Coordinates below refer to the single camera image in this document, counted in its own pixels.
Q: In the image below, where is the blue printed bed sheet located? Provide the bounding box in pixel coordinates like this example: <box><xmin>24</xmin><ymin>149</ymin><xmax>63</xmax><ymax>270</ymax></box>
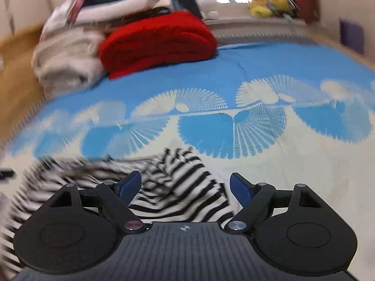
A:
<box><xmin>0</xmin><ymin>39</ymin><xmax>375</xmax><ymax>229</ymax></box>

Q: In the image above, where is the cream folded blanket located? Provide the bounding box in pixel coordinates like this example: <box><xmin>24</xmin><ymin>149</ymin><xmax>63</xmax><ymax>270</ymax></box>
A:
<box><xmin>41</xmin><ymin>31</ymin><xmax>106</xmax><ymax>63</ymax></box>
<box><xmin>32</xmin><ymin>52</ymin><xmax>108</xmax><ymax>95</ymax></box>

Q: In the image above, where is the dark patterned cloth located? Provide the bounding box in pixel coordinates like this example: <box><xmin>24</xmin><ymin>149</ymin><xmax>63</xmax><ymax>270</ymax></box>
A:
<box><xmin>100</xmin><ymin>6</ymin><xmax>176</xmax><ymax>34</ymax></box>

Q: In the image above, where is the black white striped garment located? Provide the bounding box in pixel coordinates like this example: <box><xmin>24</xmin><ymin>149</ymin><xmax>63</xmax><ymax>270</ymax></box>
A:
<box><xmin>0</xmin><ymin>148</ymin><xmax>238</xmax><ymax>278</ymax></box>

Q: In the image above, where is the red cushion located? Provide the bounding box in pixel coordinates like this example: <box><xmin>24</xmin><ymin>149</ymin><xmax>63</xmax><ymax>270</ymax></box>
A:
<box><xmin>293</xmin><ymin>0</ymin><xmax>320</xmax><ymax>23</ymax></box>

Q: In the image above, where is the yellow plush toy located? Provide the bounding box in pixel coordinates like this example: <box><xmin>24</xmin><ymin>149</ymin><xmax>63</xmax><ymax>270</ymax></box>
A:
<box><xmin>248</xmin><ymin>0</ymin><xmax>274</xmax><ymax>18</ymax></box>
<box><xmin>270</xmin><ymin>0</ymin><xmax>294</xmax><ymax>15</ymax></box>

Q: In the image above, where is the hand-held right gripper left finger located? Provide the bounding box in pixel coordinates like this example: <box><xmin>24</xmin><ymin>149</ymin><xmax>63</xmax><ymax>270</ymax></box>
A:
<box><xmin>44</xmin><ymin>170</ymin><xmax>143</xmax><ymax>233</ymax></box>

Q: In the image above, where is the purple box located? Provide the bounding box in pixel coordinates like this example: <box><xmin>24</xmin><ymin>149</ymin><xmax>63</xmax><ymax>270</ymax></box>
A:
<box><xmin>339</xmin><ymin>19</ymin><xmax>365</xmax><ymax>55</ymax></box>

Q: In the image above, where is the red folded blanket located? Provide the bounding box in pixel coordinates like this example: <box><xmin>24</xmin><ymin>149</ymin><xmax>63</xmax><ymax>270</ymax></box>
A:
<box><xmin>98</xmin><ymin>10</ymin><xmax>219</xmax><ymax>80</ymax></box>

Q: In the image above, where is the white folded quilt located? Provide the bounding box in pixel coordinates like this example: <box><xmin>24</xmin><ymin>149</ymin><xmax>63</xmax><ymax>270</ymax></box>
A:
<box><xmin>67</xmin><ymin>0</ymin><xmax>166</xmax><ymax>25</ymax></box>

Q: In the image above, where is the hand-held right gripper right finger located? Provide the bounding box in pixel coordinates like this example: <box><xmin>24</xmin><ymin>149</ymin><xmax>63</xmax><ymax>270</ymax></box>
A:
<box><xmin>225</xmin><ymin>172</ymin><xmax>327</xmax><ymax>233</ymax></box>

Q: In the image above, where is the wooden headboard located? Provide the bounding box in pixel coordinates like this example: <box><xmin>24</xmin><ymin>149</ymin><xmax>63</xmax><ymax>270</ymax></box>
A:
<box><xmin>0</xmin><ymin>25</ymin><xmax>49</xmax><ymax>144</ymax></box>

